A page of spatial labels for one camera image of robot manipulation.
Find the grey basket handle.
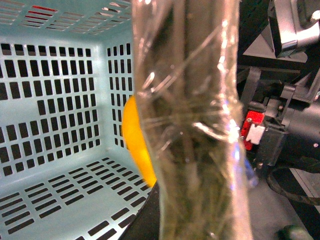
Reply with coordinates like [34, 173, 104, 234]
[132, 0, 253, 240]

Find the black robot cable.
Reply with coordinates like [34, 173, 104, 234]
[266, 164, 320, 208]

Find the light blue plastic basket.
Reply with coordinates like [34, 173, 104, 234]
[0, 0, 150, 240]

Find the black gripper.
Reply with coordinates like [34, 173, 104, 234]
[238, 0, 320, 174]

